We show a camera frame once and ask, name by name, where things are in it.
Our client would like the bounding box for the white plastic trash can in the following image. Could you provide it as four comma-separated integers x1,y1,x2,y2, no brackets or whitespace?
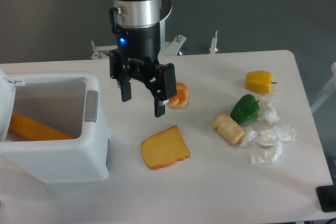
1,72,110,183

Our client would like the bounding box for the white frame at right edge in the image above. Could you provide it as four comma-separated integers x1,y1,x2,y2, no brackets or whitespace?
310,62,335,114

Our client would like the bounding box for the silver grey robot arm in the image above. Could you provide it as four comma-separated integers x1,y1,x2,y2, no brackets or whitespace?
109,0,177,118

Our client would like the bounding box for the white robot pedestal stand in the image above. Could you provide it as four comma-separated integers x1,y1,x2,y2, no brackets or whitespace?
90,30,219,60

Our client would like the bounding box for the knotted bread roll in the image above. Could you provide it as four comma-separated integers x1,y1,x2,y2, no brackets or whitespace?
168,82,190,109

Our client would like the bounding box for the crumpled white tissue left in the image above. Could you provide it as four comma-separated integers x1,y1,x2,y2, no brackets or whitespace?
240,126,257,147

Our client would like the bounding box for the green bell pepper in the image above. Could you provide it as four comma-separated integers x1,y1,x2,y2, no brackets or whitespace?
230,94,260,124

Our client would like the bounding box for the crumpled white tissue upper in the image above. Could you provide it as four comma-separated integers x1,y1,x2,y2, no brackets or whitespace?
258,100,279,125

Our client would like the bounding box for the black device at table edge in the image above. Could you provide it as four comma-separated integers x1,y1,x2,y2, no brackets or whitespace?
316,185,335,212

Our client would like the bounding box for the pale yellow waffle pastry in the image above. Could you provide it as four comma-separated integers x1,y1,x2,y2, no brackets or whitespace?
212,113,244,145

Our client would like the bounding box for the yellow corn piece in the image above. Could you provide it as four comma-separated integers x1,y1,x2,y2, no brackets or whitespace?
245,70,277,94

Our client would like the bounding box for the orange bread in trash can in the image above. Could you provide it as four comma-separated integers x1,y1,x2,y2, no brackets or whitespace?
8,114,75,141

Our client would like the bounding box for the crumpled white tissue lower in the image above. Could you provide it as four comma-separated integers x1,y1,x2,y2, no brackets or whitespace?
248,142,282,165

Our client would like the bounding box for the crumpled white tissue middle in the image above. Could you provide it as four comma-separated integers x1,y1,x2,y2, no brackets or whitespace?
255,124,297,147

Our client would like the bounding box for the orange toast slice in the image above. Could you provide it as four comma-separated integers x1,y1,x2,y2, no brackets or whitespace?
140,125,191,169

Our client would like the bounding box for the crumpled white tissue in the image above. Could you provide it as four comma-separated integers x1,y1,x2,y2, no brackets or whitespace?
248,142,282,165
255,124,297,147
258,100,279,125
240,126,257,147

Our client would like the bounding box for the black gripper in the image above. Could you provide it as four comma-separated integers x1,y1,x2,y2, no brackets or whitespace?
109,7,176,118

